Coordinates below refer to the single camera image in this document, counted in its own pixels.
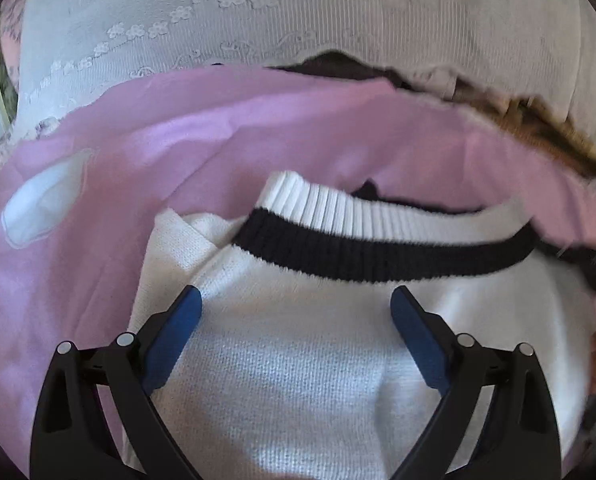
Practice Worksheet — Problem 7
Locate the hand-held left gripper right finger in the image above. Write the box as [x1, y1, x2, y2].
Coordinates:
[390, 285, 562, 480]

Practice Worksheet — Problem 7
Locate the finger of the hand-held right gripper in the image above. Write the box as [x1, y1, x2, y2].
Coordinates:
[552, 241, 596, 303]

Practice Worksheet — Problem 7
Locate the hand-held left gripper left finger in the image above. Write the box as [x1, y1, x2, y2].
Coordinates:
[29, 285, 203, 480]

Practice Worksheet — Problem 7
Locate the white sweater with black stripes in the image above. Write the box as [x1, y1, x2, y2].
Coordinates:
[123, 171, 596, 480]

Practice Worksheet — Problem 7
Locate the wooden ledge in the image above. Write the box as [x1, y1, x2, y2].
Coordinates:
[458, 80, 596, 178]

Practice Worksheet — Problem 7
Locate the pink blanket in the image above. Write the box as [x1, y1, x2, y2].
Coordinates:
[0, 65, 596, 461]

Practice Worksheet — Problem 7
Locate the white lace curtain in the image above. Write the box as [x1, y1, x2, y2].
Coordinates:
[15, 0, 596, 126]

